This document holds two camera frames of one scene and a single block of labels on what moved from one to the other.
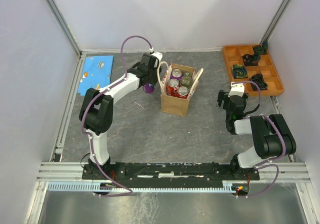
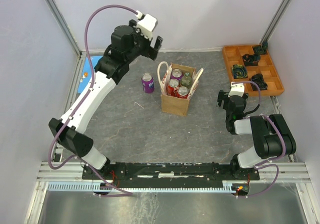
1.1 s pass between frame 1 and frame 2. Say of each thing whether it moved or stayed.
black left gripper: moved
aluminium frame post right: stayed
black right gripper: stayed
